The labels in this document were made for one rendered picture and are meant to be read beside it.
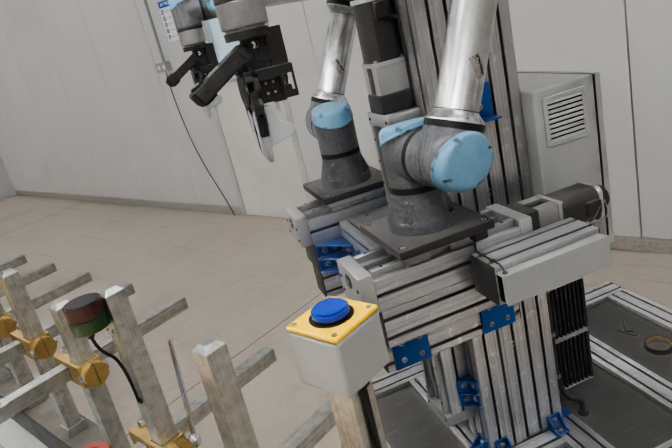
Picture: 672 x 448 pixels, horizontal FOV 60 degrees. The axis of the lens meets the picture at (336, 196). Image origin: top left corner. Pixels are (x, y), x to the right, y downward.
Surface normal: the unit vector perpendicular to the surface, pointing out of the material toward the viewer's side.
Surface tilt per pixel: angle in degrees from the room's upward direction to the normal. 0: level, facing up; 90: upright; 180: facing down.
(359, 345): 90
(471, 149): 97
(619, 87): 90
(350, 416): 90
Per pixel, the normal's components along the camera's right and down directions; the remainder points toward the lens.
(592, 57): -0.64, 0.36
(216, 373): 0.74, 0.04
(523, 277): 0.33, 0.21
